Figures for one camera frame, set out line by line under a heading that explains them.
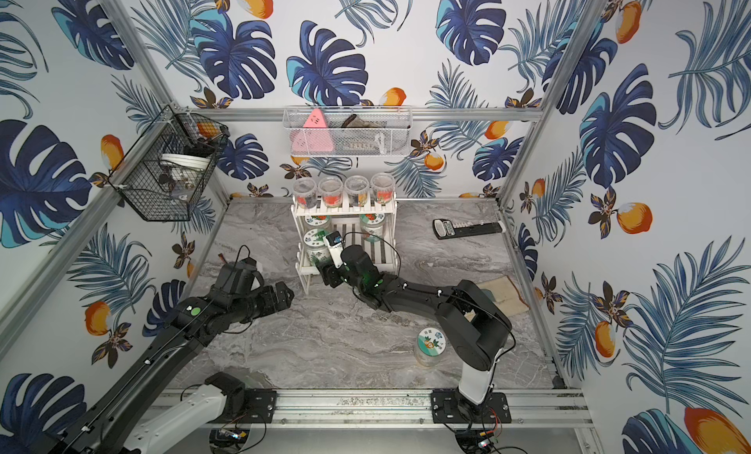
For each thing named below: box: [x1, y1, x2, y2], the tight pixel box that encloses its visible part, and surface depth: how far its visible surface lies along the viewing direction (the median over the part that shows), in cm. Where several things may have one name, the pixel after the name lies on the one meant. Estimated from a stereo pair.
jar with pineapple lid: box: [415, 326, 448, 367], surface depth 79 cm
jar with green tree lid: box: [303, 227, 331, 267], surface depth 83 cm
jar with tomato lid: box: [304, 215, 333, 231], surface depth 89 cm
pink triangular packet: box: [290, 108, 335, 154], surface depth 92 cm
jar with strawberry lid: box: [359, 213, 386, 243], surface depth 90 cm
